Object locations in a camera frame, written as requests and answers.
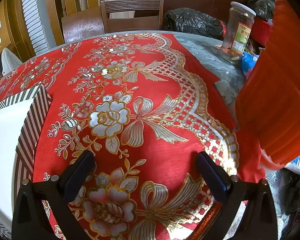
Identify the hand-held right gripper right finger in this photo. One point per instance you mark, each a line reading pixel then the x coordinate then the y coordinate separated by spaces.
pixel 213 180

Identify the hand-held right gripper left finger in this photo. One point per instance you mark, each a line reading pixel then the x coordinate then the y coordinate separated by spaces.
pixel 77 173

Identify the striped cardboard box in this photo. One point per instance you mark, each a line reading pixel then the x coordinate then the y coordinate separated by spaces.
pixel 5 142

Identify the orange plastic basin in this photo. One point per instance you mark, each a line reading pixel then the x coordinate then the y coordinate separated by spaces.
pixel 280 92

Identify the red floral tablecloth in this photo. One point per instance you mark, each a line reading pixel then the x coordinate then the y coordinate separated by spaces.
pixel 165 80

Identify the blue plastic packet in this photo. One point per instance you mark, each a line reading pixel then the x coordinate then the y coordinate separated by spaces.
pixel 248 63

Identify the grey lace tablecloth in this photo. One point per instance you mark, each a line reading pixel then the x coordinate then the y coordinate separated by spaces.
pixel 215 57

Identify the white cloth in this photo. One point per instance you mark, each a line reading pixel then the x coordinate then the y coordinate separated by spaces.
pixel 10 61

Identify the glass jar with label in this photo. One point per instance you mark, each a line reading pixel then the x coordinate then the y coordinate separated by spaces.
pixel 236 35

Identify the large black plastic bag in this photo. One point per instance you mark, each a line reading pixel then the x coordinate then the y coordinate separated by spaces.
pixel 192 22

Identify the red plastic container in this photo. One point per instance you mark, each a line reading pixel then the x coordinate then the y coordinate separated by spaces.
pixel 262 28

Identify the white corrugated panel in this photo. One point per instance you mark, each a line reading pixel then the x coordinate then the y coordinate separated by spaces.
pixel 33 17

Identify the wooden slatted chair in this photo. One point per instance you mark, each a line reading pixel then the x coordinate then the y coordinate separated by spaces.
pixel 132 10

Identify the small black plastic bag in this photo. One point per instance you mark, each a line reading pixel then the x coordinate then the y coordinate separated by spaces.
pixel 261 5

